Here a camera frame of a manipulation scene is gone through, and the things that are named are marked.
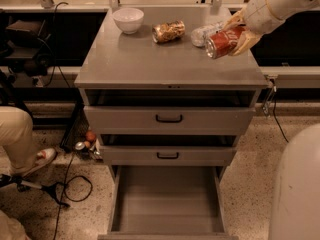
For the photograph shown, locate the black adapter cable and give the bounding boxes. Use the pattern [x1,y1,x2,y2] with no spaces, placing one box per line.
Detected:
[272,97,290,144]

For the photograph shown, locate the white bowl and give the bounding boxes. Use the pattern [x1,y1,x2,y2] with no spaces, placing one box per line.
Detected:
[112,8,144,34]

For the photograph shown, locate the metal clamp bracket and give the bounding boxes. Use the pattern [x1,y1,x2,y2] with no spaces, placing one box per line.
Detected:
[261,76,277,117]

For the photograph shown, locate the grey top drawer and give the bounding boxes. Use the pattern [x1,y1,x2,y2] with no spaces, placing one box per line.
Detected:
[84,106,255,136]

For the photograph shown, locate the red coke can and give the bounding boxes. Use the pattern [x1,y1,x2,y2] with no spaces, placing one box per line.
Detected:
[205,26,245,59]

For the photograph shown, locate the grey middle drawer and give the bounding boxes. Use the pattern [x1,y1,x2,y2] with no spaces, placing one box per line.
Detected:
[100,146,236,166]

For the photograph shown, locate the grey drawer cabinet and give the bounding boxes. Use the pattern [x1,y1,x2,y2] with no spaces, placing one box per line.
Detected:
[74,5,270,172]

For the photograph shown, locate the clear plastic water bottle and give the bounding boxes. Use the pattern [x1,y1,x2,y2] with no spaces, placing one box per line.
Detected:
[191,21,224,47]

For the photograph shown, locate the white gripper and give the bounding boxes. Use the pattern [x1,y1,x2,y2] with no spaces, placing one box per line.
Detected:
[223,0,284,56]

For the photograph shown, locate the pile of small objects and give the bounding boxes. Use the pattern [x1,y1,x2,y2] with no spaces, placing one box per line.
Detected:
[74,130,102,161]

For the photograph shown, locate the black tripod stand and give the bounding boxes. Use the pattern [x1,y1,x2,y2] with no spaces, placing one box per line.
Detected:
[0,174,70,208]

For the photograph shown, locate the white red sneaker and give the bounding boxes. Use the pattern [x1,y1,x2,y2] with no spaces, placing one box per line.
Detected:
[21,148,57,177]

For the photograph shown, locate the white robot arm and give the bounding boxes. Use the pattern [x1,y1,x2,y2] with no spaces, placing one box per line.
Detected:
[224,0,320,240]

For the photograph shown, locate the person leg beige trousers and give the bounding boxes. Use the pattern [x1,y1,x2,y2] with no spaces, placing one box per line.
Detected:
[0,106,37,175]

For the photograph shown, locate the brown patterned can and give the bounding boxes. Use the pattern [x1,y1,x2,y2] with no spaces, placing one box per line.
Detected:
[152,20,185,43]

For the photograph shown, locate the black floor cable loop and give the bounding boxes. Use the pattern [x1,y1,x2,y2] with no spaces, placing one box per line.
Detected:
[52,152,95,240]

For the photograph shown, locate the black equipment on left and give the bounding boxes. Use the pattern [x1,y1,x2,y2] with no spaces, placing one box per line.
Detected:
[0,12,53,78]

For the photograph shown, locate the grey open bottom drawer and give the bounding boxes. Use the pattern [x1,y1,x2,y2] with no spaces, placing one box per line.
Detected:
[97,166,238,240]

